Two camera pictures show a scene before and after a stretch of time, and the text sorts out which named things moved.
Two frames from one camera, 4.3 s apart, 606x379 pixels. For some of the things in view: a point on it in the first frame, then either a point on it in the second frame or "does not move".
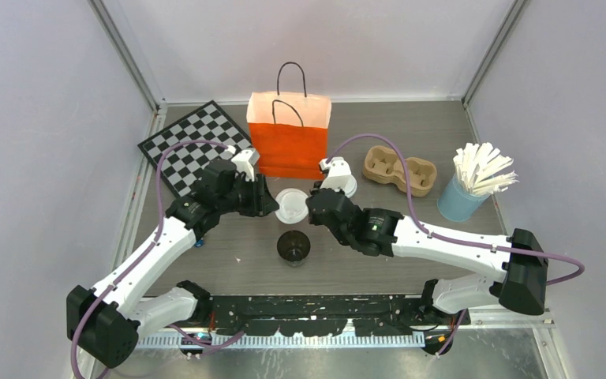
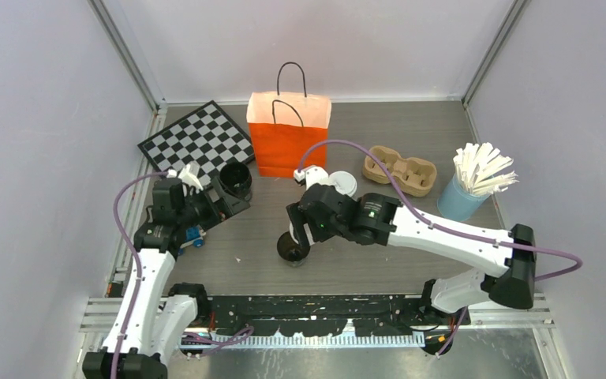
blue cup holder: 457,203 does not move
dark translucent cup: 293,246 does not move
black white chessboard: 181,166 does not move
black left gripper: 262,202 to 233,204
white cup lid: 293,207 to 291,231
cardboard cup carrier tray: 385,166 does not move
